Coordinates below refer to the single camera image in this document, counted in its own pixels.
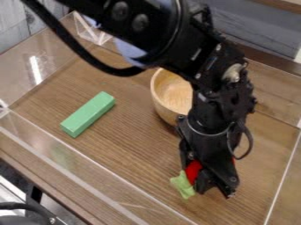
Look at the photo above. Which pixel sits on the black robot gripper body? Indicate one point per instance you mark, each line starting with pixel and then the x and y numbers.
pixel 217 146

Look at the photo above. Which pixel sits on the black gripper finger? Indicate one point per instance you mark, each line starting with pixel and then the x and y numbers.
pixel 187 155
pixel 208 181

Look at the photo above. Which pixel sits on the red plush tomato toy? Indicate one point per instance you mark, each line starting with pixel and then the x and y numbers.
pixel 185 180

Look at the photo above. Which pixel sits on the light wooden bowl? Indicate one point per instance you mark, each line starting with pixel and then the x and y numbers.
pixel 172 95

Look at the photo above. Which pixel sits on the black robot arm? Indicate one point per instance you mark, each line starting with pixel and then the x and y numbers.
pixel 171 34

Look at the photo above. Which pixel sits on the green rectangular block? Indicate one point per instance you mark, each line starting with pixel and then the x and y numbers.
pixel 88 114

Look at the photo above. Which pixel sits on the clear acrylic tray wall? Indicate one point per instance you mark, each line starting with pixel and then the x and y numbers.
pixel 101 197

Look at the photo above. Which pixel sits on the black table leg bracket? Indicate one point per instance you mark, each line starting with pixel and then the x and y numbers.
pixel 38 199

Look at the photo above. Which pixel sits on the clear acrylic corner bracket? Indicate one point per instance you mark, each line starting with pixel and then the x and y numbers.
pixel 89 31

